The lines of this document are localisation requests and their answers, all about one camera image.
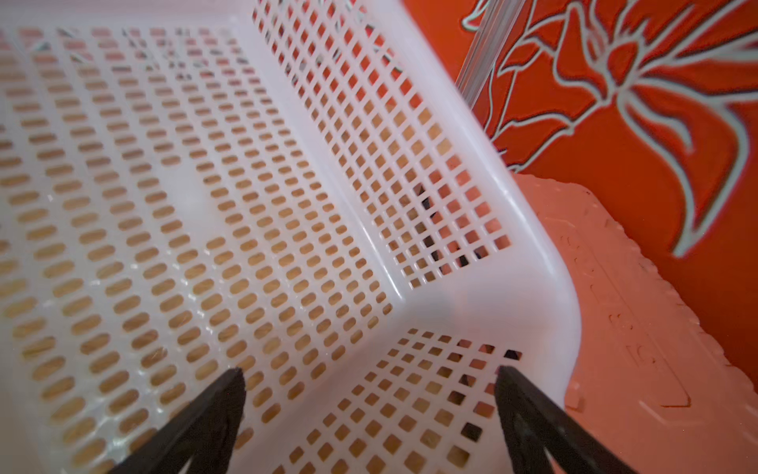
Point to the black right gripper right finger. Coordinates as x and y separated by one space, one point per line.
540 434

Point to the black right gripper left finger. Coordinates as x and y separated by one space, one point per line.
201 438

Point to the white plastic perforated basket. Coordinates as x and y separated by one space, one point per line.
292 188

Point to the red plastic tool case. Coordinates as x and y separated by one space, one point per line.
650 383

